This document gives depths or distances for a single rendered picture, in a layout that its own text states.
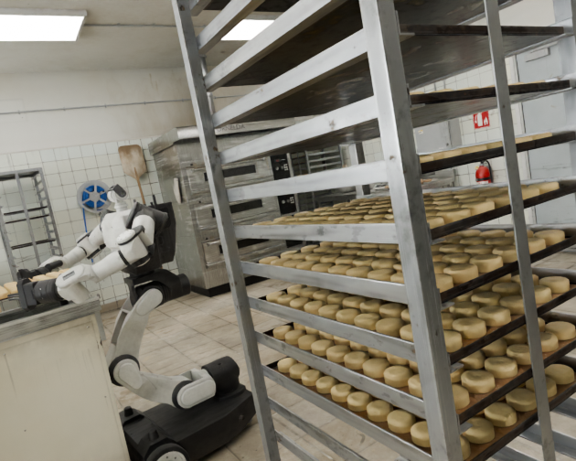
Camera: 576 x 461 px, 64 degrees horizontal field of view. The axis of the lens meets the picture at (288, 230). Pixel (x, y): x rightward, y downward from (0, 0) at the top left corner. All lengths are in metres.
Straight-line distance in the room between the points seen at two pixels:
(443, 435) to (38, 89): 6.07
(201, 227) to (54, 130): 2.14
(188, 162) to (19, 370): 3.82
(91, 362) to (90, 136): 4.49
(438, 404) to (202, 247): 4.96
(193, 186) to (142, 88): 1.74
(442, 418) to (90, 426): 1.75
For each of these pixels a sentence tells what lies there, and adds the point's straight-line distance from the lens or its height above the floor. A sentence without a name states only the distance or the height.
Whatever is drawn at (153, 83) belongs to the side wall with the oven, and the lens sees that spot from 6.68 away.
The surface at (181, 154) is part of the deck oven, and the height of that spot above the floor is 1.73.
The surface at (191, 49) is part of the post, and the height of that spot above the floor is 1.58.
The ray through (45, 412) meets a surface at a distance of 2.17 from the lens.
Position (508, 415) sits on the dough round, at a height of 0.79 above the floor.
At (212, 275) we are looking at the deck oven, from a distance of 5.60.
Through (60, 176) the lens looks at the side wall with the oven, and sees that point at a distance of 6.23.
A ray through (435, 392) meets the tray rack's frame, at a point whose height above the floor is 0.93.
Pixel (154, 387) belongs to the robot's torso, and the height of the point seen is 0.38.
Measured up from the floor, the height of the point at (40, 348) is 0.77.
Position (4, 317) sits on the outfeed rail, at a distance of 2.37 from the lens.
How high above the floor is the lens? 1.25
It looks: 7 degrees down
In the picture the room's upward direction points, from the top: 11 degrees counter-clockwise
